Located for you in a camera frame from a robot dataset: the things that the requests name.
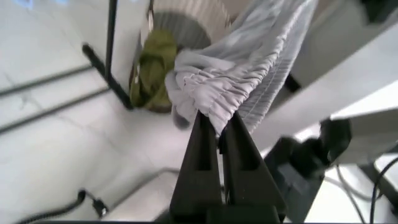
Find green garment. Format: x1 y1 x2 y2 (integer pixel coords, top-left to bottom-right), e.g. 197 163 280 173
129 29 178 110

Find pale grey shorts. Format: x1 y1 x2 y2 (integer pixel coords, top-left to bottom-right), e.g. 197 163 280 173
164 0 320 136

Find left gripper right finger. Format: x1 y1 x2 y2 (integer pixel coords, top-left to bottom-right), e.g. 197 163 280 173
219 111 287 219

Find white laundry basket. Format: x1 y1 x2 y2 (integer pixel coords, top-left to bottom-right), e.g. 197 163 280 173
129 0 234 114

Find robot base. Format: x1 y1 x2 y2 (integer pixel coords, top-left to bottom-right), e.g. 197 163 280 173
251 0 398 224

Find black clothes rack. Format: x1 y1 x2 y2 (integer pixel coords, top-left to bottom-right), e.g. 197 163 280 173
0 0 134 135

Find black cable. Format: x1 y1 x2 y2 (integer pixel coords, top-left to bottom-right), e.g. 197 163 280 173
15 189 109 224
369 157 398 224

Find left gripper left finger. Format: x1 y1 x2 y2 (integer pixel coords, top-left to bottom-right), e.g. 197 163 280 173
169 111 223 216

